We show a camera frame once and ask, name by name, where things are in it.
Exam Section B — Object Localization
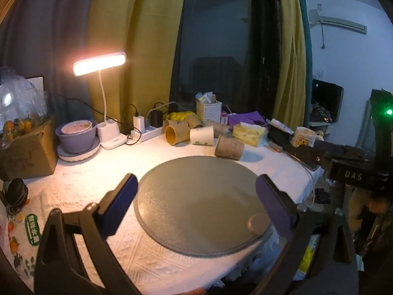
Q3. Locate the purple bowl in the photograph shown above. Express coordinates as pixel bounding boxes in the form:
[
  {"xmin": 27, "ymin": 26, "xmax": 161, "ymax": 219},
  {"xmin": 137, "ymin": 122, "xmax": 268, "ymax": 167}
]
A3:
[{"xmin": 56, "ymin": 120, "xmax": 98, "ymax": 154}]

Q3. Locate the dark window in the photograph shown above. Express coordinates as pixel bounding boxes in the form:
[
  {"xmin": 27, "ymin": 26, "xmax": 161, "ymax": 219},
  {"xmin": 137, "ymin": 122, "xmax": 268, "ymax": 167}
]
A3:
[{"xmin": 170, "ymin": 0, "xmax": 282, "ymax": 115}]

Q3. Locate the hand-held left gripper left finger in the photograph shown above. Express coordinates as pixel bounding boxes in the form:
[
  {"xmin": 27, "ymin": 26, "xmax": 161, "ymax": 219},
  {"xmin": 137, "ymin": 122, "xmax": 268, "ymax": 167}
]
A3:
[{"xmin": 34, "ymin": 174, "xmax": 142, "ymax": 295}]

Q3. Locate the grey curtain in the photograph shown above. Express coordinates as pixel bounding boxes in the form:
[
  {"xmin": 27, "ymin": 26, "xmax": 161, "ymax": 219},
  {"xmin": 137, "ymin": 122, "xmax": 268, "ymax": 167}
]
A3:
[{"xmin": 0, "ymin": 0, "xmax": 99, "ymax": 121}]

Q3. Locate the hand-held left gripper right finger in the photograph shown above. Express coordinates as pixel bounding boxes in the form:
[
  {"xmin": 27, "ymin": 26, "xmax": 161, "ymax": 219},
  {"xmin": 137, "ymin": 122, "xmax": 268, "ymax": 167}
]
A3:
[{"xmin": 254, "ymin": 175, "xmax": 360, "ymax": 295}]

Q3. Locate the white power strip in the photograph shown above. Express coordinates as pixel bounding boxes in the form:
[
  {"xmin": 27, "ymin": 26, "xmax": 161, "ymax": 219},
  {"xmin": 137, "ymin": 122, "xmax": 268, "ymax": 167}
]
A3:
[{"xmin": 127, "ymin": 125, "xmax": 164, "ymax": 143}]

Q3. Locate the pink inner bowl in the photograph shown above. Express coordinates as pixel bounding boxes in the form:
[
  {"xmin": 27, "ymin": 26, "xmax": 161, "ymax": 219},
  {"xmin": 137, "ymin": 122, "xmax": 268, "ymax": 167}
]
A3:
[{"xmin": 60, "ymin": 120, "xmax": 93, "ymax": 135}]

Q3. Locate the brown paper cup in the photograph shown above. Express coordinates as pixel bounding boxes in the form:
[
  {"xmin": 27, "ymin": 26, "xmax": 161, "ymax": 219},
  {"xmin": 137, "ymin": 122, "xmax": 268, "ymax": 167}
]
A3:
[
  {"xmin": 165, "ymin": 120, "xmax": 191, "ymax": 146},
  {"xmin": 214, "ymin": 135, "xmax": 245, "ymax": 160},
  {"xmin": 205, "ymin": 120, "xmax": 230, "ymax": 138},
  {"xmin": 184, "ymin": 114, "xmax": 204, "ymax": 129}
]

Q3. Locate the white tube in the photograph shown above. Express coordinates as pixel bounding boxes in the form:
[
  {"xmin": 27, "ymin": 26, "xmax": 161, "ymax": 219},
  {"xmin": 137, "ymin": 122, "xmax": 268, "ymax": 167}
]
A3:
[{"xmin": 266, "ymin": 118, "xmax": 295, "ymax": 134}]

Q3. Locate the white desk lamp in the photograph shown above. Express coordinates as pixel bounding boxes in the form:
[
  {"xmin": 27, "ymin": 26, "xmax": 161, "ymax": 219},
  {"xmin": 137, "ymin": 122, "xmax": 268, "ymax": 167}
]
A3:
[{"xmin": 73, "ymin": 52, "xmax": 128, "ymax": 150}]

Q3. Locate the white air conditioner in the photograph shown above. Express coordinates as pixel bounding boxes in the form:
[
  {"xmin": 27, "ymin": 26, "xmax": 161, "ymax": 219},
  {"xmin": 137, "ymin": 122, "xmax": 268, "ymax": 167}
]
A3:
[{"xmin": 307, "ymin": 4, "xmax": 368, "ymax": 35}]

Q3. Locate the white paper cup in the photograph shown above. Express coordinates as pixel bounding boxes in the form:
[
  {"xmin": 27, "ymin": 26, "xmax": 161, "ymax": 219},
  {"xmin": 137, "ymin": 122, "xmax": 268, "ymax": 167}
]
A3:
[{"xmin": 190, "ymin": 126, "xmax": 214, "ymax": 146}]

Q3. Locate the white printed mug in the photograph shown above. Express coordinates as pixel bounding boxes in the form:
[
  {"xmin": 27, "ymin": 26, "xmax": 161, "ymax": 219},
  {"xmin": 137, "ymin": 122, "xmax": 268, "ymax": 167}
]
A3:
[{"xmin": 291, "ymin": 126, "xmax": 318, "ymax": 148}]

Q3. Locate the black cable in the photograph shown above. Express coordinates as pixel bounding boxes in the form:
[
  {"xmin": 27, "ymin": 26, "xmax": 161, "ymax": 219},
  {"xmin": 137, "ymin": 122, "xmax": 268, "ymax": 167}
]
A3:
[{"xmin": 49, "ymin": 93, "xmax": 131, "ymax": 136}]

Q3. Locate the fruit printed plastic bag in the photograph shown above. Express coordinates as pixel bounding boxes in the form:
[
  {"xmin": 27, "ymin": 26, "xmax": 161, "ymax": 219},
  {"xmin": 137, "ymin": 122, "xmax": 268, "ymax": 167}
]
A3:
[{"xmin": 0, "ymin": 203, "xmax": 42, "ymax": 285}]

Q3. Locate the cardboard box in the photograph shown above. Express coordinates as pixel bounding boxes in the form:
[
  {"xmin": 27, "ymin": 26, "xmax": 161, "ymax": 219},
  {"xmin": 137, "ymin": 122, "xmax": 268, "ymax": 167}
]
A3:
[{"xmin": 0, "ymin": 120, "xmax": 59, "ymax": 182}]

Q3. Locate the black round case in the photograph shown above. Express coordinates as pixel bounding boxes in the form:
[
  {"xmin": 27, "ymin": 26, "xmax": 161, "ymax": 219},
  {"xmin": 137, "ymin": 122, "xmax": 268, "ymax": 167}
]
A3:
[{"xmin": 4, "ymin": 178, "xmax": 29, "ymax": 214}]

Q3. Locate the yellow cloth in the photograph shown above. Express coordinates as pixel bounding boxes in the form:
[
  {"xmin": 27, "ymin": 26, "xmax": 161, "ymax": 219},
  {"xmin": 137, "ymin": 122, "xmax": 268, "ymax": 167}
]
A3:
[{"xmin": 166, "ymin": 111, "xmax": 197, "ymax": 122}]

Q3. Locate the white tablecloth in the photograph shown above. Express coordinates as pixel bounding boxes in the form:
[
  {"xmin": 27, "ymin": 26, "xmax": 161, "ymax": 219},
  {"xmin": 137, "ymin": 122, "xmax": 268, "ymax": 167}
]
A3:
[{"xmin": 6, "ymin": 129, "xmax": 326, "ymax": 295}]

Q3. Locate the white woven basket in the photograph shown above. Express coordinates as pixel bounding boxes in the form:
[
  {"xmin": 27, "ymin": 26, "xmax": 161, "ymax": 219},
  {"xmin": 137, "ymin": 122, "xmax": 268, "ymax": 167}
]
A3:
[{"xmin": 196, "ymin": 100, "xmax": 222, "ymax": 124}]

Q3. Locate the clear plastic bag of oranges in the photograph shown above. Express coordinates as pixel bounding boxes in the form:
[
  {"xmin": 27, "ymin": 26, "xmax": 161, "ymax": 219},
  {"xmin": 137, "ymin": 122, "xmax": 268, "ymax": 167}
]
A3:
[{"xmin": 0, "ymin": 66, "xmax": 51, "ymax": 149}]

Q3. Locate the yellow curtain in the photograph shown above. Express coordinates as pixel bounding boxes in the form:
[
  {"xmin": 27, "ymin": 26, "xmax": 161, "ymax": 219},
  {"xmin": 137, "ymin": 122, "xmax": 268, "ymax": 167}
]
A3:
[
  {"xmin": 88, "ymin": 0, "xmax": 188, "ymax": 127},
  {"xmin": 273, "ymin": 0, "xmax": 308, "ymax": 127}
]

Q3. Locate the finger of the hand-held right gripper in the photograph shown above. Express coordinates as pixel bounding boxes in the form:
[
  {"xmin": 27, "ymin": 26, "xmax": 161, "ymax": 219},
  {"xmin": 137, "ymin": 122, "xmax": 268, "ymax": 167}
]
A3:
[
  {"xmin": 314, "ymin": 141, "xmax": 373, "ymax": 162},
  {"xmin": 284, "ymin": 145, "xmax": 334, "ymax": 172}
]

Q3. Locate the yellow tissue pack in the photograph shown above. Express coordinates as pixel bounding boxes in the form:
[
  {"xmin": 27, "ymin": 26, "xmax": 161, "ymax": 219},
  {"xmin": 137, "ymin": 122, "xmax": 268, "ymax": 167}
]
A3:
[{"xmin": 232, "ymin": 122, "xmax": 267, "ymax": 147}]

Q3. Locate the white plate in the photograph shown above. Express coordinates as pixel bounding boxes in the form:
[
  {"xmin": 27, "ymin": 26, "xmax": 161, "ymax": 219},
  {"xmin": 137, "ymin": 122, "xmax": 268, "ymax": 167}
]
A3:
[{"xmin": 57, "ymin": 137, "xmax": 101, "ymax": 163}]

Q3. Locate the round grey table mat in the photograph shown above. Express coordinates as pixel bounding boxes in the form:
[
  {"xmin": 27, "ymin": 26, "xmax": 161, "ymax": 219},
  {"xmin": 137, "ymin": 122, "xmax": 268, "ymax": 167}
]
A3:
[{"xmin": 133, "ymin": 156, "xmax": 277, "ymax": 257}]

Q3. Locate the purple cloth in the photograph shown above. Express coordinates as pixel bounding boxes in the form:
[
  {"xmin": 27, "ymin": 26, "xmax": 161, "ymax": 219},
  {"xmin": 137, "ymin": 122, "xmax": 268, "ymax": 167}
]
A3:
[{"xmin": 227, "ymin": 111, "xmax": 268, "ymax": 127}]

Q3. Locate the black pouch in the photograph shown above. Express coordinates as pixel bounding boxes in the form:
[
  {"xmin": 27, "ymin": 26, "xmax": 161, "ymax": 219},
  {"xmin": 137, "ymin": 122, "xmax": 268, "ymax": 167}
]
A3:
[{"xmin": 268, "ymin": 129, "xmax": 293, "ymax": 153}]

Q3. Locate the black monitor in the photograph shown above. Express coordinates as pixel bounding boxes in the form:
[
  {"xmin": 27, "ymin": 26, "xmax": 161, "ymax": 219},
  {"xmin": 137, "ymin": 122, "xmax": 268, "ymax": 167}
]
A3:
[{"xmin": 310, "ymin": 79, "xmax": 344, "ymax": 123}]

